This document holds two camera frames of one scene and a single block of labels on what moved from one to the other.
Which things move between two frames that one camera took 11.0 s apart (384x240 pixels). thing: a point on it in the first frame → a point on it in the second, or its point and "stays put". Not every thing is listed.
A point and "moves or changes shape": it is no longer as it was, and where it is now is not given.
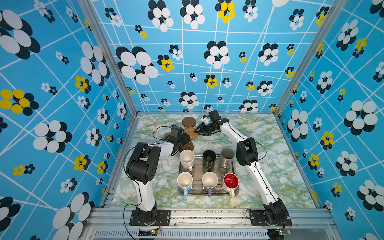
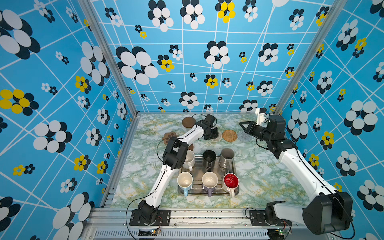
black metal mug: [208, 159] stays put
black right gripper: [202, 129] → [249, 130]
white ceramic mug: [187, 158] stays put
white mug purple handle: [209, 180] stays put
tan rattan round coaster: [191, 131] moves or changes shape
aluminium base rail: [114, 224] stays put
